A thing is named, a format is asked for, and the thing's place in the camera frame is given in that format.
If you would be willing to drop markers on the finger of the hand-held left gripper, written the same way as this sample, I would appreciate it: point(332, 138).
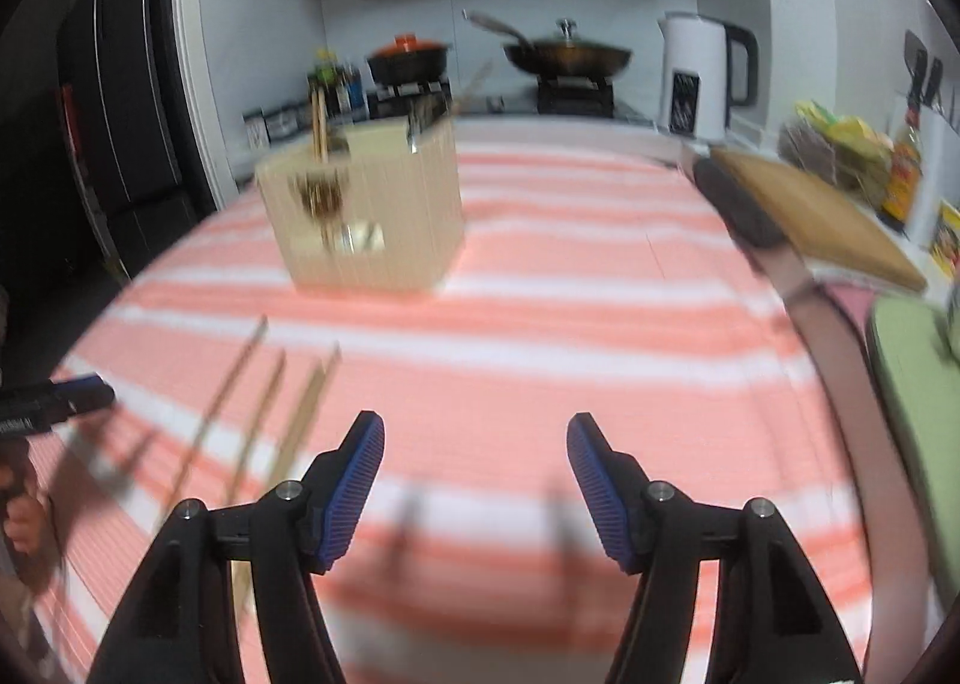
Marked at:
point(79, 393)

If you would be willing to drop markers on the black gas stove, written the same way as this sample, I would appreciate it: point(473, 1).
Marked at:
point(510, 105)

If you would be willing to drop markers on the wok with glass lid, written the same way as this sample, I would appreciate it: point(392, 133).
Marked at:
point(566, 58)

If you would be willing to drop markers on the brown sauce bottle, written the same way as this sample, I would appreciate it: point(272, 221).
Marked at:
point(904, 170)

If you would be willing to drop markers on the wooden cutting board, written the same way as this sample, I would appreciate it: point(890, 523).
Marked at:
point(825, 219)

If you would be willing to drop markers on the black spatula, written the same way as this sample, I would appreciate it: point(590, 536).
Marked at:
point(915, 61)

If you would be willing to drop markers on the black clay pot orange lid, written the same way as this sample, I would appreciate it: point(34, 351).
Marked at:
point(409, 60)

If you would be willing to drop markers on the glass spice jar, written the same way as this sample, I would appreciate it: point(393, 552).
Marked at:
point(255, 127)
point(277, 121)
point(298, 115)

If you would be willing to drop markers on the green mat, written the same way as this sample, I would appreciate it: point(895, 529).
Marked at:
point(919, 414)

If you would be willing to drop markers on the white electric kettle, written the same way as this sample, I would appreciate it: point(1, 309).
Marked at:
point(694, 76)

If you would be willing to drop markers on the wooden chopstick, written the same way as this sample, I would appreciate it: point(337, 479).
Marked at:
point(472, 88)
point(214, 418)
point(324, 125)
point(259, 425)
point(311, 410)

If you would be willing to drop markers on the cream utensil holder box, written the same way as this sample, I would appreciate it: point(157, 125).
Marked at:
point(367, 219)

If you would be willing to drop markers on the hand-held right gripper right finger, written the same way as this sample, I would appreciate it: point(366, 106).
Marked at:
point(600, 489)

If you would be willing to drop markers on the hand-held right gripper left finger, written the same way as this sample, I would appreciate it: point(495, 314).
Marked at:
point(349, 489)

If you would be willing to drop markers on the yellow packet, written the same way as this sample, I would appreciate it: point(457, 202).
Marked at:
point(947, 238)

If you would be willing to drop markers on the basket of snack packets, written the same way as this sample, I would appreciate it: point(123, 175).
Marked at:
point(836, 148)

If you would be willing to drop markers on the white knife holder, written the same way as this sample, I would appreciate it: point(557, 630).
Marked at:
point(941, 159)

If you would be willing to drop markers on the person's left hand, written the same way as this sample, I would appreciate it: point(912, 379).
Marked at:
point(26, 526)

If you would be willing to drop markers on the green capped bottle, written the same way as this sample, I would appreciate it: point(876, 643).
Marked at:
point(324, 73)

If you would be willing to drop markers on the dark condiment bottle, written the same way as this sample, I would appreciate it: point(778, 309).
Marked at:
point(352, 91)

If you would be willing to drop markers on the metal spoon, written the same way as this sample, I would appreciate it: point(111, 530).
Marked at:
point(411, 133)

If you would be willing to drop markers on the pink white striped tablecloth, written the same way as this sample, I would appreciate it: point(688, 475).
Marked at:
point(525, 354)

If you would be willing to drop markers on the dark grey refrigerator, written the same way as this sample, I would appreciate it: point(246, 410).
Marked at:
point(127, 129)

